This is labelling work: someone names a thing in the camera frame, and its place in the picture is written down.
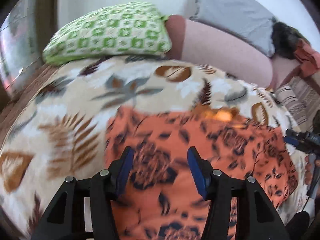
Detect orange floral shirt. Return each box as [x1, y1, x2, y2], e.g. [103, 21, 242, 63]
[104, 105, 299, 240]

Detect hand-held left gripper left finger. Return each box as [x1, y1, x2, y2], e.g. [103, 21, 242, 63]
[31, 146, 134, 240]

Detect brown fringed bedspread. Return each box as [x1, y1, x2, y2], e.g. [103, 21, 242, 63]
[0, 64, 62, 146]

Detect person's right hand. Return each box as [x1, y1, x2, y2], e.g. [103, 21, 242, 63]
[305, 155, 317, 190]

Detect leaf print blanket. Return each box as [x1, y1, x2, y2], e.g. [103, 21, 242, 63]
[0, 55, 316, 240]

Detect striped beige quilt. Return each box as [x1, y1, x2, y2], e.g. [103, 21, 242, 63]
[274, 76, 320, 131]

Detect grey pillow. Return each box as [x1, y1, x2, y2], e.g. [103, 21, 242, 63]
[189, 0, 277, 58]

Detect patterned glass window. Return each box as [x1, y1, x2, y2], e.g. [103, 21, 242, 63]
[0, 0, 43, 91]

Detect green checked pillow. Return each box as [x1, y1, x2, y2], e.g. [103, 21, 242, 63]
[42, 1, 173, 67]

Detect pink rolled quilt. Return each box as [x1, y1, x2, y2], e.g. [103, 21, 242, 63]
[164, 14, 274, 91]

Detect dark furry garment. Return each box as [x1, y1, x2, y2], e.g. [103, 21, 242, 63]
[271, 22, 311, 61]

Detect red-orange cloth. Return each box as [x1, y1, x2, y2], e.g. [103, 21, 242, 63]
[294, 40, 320, 79]

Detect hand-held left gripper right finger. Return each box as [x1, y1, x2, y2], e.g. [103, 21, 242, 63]
[187, 146, 287, 240]

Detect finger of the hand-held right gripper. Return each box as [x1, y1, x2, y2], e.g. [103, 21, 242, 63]
[286, 129, 310, 140]
[284, 135, 301, 148]

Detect pink bed sheet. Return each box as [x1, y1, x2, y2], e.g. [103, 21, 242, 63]
[271, 55, 301, 88]

